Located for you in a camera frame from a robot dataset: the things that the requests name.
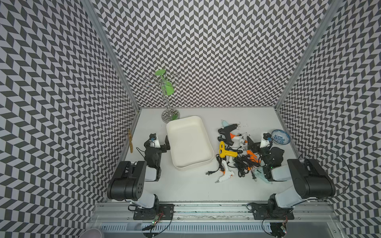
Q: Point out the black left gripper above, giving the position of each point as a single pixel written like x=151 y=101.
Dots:
x=163 y=148

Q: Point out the white plastic storage box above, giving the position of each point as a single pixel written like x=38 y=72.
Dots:
x=189 y=143

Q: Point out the white glue gun orange trigger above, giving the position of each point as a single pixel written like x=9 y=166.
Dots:
x=239 y=141

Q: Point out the black glue gun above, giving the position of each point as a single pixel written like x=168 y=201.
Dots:
x=225 y=134

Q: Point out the mint green glue gun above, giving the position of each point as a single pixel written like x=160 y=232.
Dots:
x=224 y=123

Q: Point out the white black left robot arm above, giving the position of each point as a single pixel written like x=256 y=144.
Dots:
x=127 y=183

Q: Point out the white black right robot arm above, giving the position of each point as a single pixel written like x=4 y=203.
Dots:
x=310 y=181

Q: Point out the mint glue gun front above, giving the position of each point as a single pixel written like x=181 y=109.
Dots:
x=259 y=173

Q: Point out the yellow glue gun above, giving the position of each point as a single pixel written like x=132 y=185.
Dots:
x=223 y=152

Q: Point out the blue white ceramic bowl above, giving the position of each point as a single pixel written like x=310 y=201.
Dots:
x=280 y=137

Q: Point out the silver stand green leaves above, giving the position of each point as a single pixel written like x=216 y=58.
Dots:
x=166 y=82

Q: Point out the wooden stick at wall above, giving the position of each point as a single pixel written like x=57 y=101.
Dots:
x=131 y=147

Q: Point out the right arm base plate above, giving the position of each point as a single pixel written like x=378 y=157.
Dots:
x=265 y=211

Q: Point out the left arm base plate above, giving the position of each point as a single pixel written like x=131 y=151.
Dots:
x=148 y=214

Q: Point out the aluminium front rail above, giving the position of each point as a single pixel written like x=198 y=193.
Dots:
x=212 y=212

